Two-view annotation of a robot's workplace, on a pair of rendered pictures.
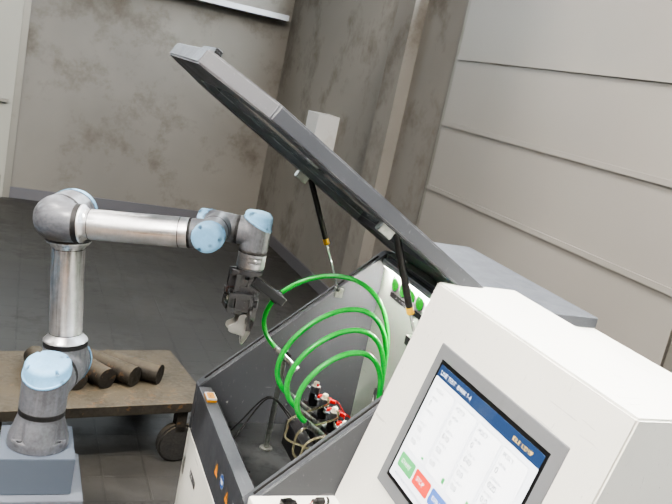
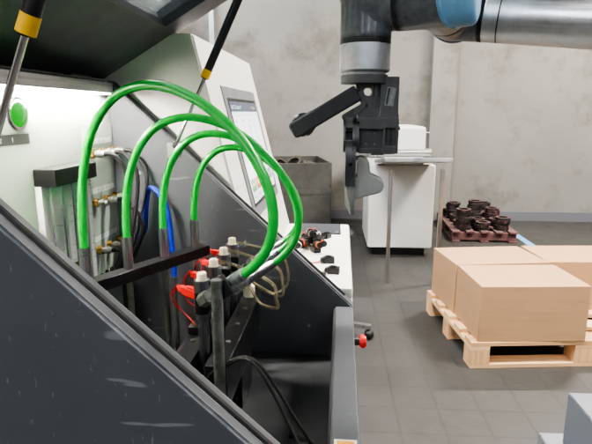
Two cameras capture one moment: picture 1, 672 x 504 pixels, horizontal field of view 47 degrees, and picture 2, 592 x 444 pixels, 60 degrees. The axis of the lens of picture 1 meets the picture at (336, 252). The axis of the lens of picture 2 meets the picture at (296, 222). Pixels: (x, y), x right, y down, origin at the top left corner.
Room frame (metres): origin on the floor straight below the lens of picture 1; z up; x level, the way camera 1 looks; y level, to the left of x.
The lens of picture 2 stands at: (2.73, 0.49, 1.38)
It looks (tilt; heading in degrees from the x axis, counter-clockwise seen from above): 12 degrees down; 207
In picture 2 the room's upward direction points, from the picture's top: straight up
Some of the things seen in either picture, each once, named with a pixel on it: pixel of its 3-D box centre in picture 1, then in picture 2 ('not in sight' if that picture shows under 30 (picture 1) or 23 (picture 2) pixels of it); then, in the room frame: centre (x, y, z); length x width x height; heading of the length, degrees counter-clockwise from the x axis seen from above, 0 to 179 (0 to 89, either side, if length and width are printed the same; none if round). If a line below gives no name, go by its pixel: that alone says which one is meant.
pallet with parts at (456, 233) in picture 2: not in sight; (473, 216); (-3.47, -0.37, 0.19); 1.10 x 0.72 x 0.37; 24
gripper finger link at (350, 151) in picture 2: not in sight; (350, 157); (2.00, 0.20, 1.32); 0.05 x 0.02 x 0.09; 22
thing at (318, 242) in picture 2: not in sight; (314, 236); (1.34, -0.17, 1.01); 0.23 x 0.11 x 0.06; 22
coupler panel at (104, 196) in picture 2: not in sight; (108, 196); (1.96, -0.36, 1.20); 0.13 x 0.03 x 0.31; 22
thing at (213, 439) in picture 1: (220, 459); (342, 416); (1.99, 0.20, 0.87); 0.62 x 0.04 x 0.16; 22
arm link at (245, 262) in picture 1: (251, 261); (365, 61); (1.97, 0.21, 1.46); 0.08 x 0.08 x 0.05
